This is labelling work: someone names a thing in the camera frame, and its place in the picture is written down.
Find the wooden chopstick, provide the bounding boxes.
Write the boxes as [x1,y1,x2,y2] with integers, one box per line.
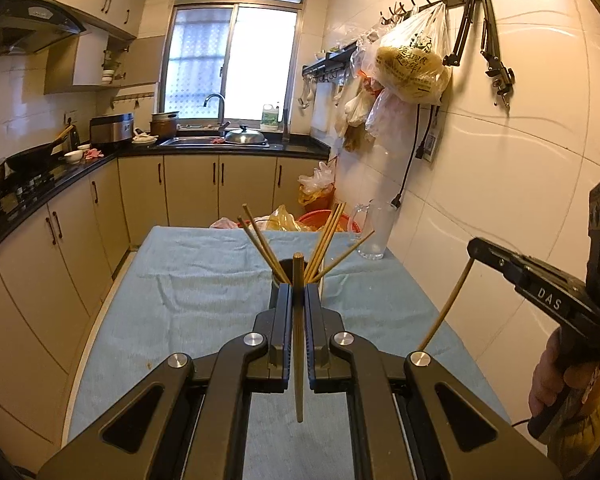
[306,230,375,284]
[238,217,288,283]
[306,201,348,281]
[242,204,291,284]
[292,252,304,424]
[417,258,475,351]
[303,201,342,283]

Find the beige lower kitchen cabinets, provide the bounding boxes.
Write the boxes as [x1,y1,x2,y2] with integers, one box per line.
[0,154,315,470]

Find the black kitchen countertop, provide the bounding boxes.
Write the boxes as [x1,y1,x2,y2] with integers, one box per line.
[0,133,329,244]

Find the kitchen window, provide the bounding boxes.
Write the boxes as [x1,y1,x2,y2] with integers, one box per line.
[158,0,304,131]

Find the right hand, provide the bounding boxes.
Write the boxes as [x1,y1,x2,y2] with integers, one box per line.
[528,328,600,418]

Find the dark cylindrical utensil holder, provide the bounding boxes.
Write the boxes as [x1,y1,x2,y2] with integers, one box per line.
[268,258,324,308]

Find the light blue table cloth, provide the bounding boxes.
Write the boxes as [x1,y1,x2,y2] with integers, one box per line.
[66,224,512,480]

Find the red plastic basin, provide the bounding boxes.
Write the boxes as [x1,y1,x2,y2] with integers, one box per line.
[298,209,361,233]

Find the clear glass mug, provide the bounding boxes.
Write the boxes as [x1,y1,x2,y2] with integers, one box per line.
[348,200,399,260]

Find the steel pot lid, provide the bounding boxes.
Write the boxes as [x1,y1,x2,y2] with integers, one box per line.
[224,125,268,145]

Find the green detergent bottle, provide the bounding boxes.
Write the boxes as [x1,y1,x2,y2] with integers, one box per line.
[260,104,279,131]

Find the chrome sink faucet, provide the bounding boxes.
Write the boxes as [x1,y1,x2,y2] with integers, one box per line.
[204,93,230,136]

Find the pink plastic bag hanging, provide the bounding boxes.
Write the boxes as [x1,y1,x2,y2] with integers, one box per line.
[365,89,417,140]

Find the brown clay pot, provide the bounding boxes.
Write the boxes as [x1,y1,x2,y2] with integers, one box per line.
[149,112,178,139]

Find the silver rice cooker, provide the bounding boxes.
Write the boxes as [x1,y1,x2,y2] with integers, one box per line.
[90,113,134,145]

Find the yellow plastic bag hanging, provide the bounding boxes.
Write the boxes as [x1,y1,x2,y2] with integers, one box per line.
[374,2,452,105]

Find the black wok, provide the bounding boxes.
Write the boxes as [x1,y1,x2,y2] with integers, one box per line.
[5,124,76,174]

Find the black range hood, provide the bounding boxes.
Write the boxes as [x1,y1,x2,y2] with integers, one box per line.
[0,0,85,56]

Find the black power cable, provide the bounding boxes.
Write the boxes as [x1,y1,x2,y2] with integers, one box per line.
[390,103,439,208]

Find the black wall hook rail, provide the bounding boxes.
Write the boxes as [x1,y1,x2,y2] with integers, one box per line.
[379,0,466,26]

